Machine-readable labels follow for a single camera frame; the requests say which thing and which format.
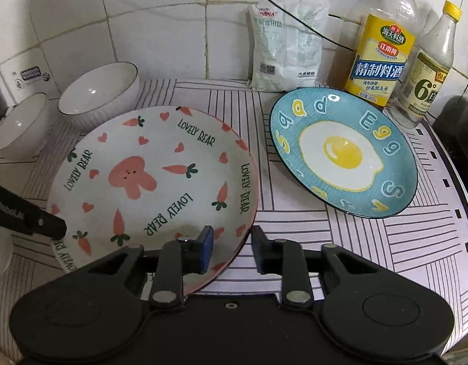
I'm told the yellow cap vinegar bottle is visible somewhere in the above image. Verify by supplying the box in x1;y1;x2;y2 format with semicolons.
390;1;463;129

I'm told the striped counter mat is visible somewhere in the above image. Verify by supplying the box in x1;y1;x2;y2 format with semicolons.
0;78;468;352

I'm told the small wall sticker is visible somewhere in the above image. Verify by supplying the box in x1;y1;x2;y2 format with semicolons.
12;66;51;83

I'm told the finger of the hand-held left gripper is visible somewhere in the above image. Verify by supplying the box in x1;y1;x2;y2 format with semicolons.
34;209;68;241

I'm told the yellow label cooking wine bottle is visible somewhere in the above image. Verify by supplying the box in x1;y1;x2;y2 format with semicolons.
344;0;419;109

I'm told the black charger cable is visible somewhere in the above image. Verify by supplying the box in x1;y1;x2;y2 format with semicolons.
230;0;357;52

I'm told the white salt bag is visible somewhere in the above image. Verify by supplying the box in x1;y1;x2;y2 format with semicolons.
246;5;295;92

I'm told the white ribbed bowl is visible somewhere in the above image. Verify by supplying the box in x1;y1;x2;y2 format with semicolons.
0;93;51;160
58;62;141;130

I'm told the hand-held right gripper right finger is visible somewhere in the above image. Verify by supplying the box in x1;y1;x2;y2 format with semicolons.
251;225;390;308

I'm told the clear plastic salt bag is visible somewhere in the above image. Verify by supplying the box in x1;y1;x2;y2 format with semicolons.
261;0;331;88

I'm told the black pot with lid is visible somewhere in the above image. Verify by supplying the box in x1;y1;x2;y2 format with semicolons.
434;95;468;160

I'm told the blue fried egg plate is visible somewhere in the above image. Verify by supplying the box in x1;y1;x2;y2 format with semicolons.
269;87;419;219

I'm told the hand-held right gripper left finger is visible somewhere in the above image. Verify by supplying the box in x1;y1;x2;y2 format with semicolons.
77;225;215;311

